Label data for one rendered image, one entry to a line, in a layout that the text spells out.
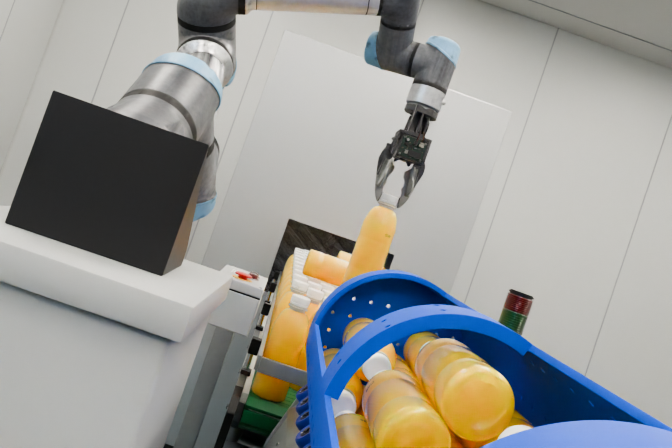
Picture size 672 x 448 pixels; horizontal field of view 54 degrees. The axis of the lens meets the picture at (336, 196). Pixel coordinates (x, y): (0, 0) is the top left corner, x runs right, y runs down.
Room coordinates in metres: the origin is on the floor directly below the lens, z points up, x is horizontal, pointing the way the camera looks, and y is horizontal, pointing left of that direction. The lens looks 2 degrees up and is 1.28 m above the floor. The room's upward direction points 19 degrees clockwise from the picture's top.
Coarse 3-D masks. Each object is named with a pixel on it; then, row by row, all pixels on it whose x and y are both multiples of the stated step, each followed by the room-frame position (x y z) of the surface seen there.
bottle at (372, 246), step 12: (384, 204) 1.38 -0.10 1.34; (372, 216) 1.38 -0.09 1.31; (384, 216) 1.37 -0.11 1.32; (372, 228) 1.37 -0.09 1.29; (384, 228) 1.37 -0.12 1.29; (360, 240) 1.38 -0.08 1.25; (372, 240) 1.37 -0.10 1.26; (384, 240) 1.37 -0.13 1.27; (360, 252) 1.37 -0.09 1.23; (372, 252) 1.37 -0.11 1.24; (384, 252) 1.38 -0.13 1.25; (360, 264) 1.37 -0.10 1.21; (372, 264) 1.37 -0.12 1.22; (348, 276) 1.38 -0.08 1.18
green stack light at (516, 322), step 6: (504, 312) 1.61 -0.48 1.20; (510, 312) 1.59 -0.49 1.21; (516, 312) 1.61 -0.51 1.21; (504, 318) 1.60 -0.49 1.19; (510, 318) 1.59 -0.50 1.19; (516, 318) 1.59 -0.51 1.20; (522, 318) 1.59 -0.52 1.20; (504, 324) 1.60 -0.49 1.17; (510, 324) 1.59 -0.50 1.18; (516, 324) 1.59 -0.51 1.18; (522, 324) 1.59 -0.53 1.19; (516, 330) 1.59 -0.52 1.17; (522, 330) 1.60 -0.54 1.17
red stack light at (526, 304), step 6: (510, 294) 1.61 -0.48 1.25; (510, 300) 1.60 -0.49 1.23; (516, 300) 1.59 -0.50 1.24; (522, 300) 1.59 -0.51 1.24; (528, 300) 1.59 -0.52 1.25; (504, 306) 1.61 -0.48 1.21; (510, 306) 1.60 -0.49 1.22; (516, 306) 1.59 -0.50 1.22; (522, 306) 1.59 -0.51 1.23; (528, 306) 1.59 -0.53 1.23; (522, 312) 1.59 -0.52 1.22; (528, 312) 1.60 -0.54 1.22
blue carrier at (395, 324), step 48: (336, 288) 1.14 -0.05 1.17; (384, 288) 1.15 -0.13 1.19; (432, 288) 1.10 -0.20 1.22; (336, 336) 1.15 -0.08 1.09; (384, 336) 0.69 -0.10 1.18; (480, 336) 1.01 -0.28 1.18; (336, 384) 0.69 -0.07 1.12; (528, 384) 0.82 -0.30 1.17; (576, 384) 0.60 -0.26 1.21; (336, 432) 0.58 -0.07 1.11; (528, 432) 0.35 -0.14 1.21; (576, 432) 0.34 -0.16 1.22; (624, 432) 0.33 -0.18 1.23
